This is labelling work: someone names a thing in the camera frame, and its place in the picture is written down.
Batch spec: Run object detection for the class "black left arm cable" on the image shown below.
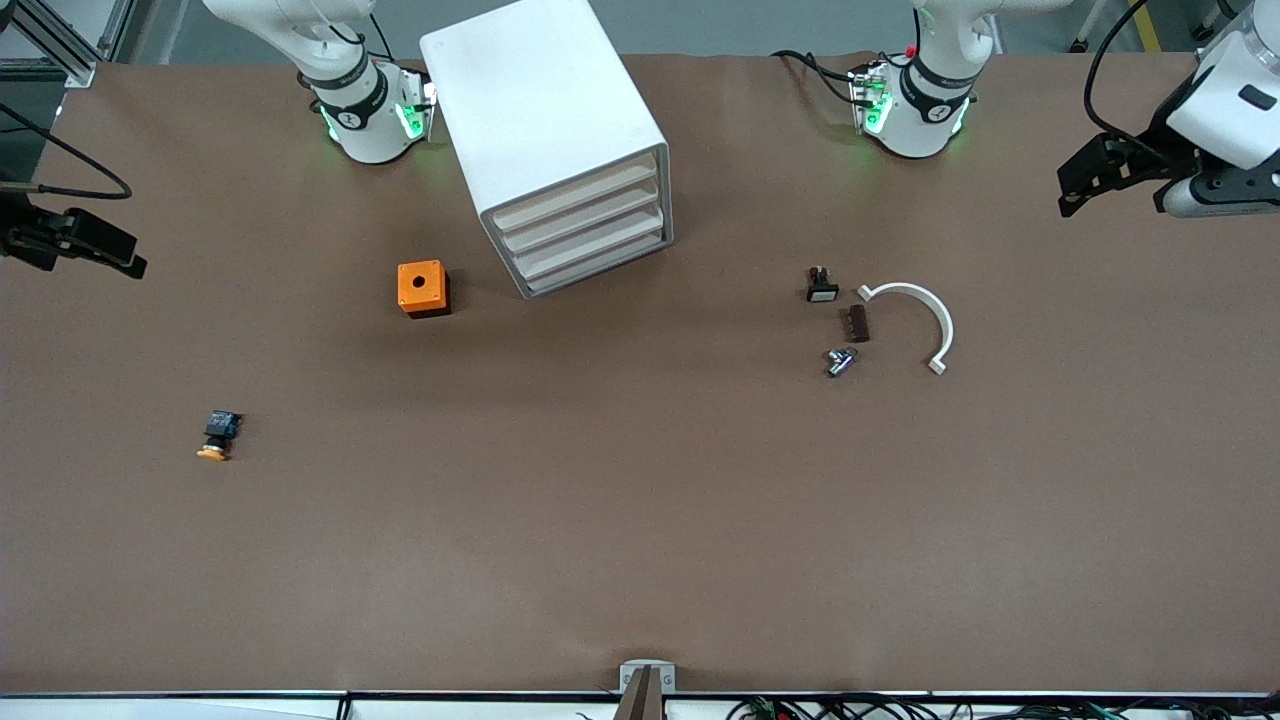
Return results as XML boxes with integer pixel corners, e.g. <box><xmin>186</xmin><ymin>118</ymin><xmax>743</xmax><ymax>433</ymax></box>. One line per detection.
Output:
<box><xmin>1083</xmin><ymin>0</ymin><xmax>1166</xmax><ymax>146</ymax></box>

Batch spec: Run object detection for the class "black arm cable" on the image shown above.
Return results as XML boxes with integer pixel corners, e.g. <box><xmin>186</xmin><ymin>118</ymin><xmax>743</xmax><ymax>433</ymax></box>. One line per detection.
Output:
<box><xmin>0</xmin><ymin>100</ymin><xmax>134</xmax><ymax>201</ymax></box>
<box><xmin>1083</xmin><ymin>0</ymin><xmax>1166</xmax><ymax>146</ymax></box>

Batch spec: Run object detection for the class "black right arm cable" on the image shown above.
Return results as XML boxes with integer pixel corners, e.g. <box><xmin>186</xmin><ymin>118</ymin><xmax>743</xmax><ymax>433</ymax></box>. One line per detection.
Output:
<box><xmin>0</xmin><ymin>100</ymin><xmax>134</xmax><ymax>201</ymax></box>

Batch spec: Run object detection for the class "aluminium frame profile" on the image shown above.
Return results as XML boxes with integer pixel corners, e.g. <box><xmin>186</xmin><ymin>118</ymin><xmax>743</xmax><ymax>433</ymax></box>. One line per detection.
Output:
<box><xmin>0</xmin><ymin>0</ymin><xmax>131</xmax><ymax>89</ymax></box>

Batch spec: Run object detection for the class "white curved plastic clamp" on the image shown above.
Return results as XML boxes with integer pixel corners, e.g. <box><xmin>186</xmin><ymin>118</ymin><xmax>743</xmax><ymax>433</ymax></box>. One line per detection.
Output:
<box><xmin>857</xmin><ymin>282</ymin><xmax>956</xmax><ymax>376</ymax></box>

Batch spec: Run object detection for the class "black base cable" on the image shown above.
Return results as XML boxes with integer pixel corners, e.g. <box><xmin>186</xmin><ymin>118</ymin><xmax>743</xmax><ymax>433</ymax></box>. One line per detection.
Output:
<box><xmin>772</xmin><ymin>48</ymin><xmax>861</xmax><ymax>106</ymax></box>

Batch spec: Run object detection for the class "orange button enclosure box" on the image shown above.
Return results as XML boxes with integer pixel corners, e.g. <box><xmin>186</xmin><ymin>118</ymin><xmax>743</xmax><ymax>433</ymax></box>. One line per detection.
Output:
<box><xmin>397</xmin><ymin>260</ymin><xmax>451</xmax><ymax>319</ymax></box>

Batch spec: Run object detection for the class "black cable bundle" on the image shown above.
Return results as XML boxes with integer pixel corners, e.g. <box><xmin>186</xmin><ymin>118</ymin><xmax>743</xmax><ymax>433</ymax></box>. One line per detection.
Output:
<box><xmin>730</xmin><ymin>695</ymin><xmax>1280</xmax><ymax>720</ymax></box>

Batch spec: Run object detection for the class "orange mushroom push button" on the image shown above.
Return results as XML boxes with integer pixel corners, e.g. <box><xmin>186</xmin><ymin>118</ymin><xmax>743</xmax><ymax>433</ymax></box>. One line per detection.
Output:
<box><xmin>197</xmin><ymin>409</ymin><xmax>244</xmax><ymax>463</ymax></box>

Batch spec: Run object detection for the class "grey metal bracket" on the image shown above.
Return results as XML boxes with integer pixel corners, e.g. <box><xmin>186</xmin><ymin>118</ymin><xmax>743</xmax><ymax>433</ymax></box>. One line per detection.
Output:
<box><xmin>619</xmin><ymin>660</ymin><xmax>677</xmax><ymax>695</ymax></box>

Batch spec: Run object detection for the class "white drawer cabinet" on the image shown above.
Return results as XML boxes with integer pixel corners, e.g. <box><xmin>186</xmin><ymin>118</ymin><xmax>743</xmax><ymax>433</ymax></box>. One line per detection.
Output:
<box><xmin>420</xmin><ymin>0</ymin><xmax>674</xmax><ymax>301</ymax></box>

